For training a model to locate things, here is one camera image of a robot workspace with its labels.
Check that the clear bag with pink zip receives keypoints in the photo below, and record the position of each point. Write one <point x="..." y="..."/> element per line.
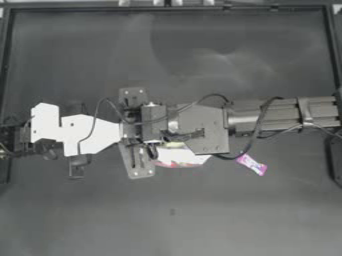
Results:
<point x="178" y="156"/>

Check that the purple candy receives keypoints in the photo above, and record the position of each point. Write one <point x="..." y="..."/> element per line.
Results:
<point x="252" y="164"/>

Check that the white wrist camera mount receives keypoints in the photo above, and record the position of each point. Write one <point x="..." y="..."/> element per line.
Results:
<point x="44" y="120"/>
<point x="94" y="133"/>

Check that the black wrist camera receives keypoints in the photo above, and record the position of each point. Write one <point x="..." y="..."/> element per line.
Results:
<point x="79" y="166"/>

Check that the black table frame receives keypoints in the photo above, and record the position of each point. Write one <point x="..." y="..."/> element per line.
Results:
<point x="89" y="7"/>

